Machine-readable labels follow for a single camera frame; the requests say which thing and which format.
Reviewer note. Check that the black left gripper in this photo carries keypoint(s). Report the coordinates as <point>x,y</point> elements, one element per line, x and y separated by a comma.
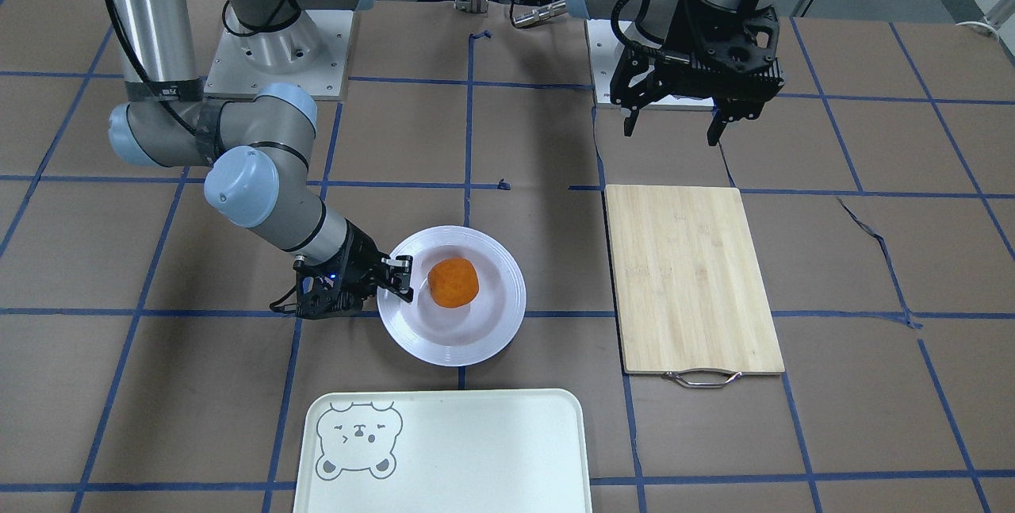
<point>680,36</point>

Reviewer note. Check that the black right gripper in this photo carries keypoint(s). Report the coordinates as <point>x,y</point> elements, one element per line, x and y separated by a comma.
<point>361,254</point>

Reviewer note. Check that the orange fruit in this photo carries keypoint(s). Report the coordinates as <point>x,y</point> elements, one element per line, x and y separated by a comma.
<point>453,282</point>

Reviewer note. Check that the white round plate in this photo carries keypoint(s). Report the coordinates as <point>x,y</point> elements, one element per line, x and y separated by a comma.
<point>456,337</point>

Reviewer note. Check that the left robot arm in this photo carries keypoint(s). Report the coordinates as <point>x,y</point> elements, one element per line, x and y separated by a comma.
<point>647,21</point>

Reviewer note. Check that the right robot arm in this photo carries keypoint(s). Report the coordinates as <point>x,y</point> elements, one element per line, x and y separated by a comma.
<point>256,151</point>

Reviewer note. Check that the cream bear tray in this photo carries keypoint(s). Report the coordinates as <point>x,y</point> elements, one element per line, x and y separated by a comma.
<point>503,450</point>

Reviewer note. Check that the wooden cutting board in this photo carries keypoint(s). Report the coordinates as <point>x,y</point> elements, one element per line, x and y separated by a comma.
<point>689,294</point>

